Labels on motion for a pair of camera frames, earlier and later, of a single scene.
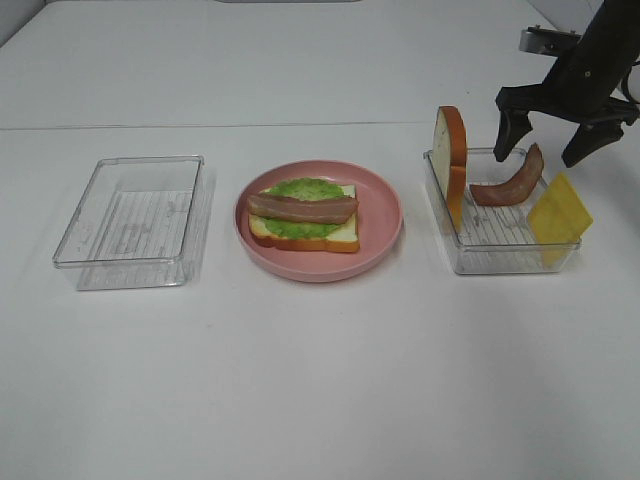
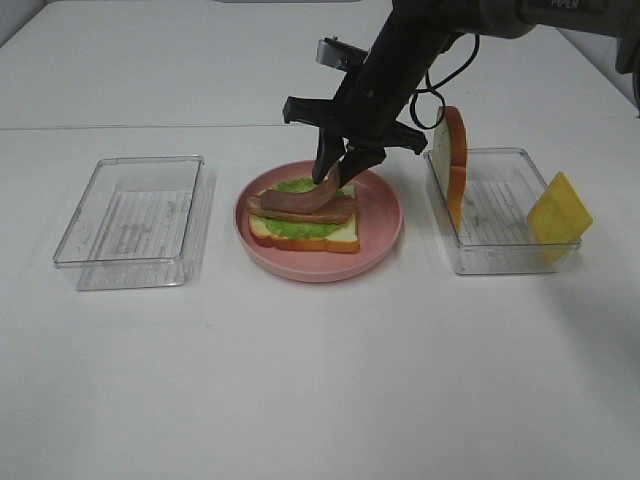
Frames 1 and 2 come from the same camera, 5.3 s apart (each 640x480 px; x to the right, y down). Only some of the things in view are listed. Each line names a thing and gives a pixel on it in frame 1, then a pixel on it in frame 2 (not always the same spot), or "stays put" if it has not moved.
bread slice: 449,157 stays put
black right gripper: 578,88 to 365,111
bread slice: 345,239 stays put
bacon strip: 516,190 to 312,200
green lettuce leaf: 306,189 stays put
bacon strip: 311,210 stays put
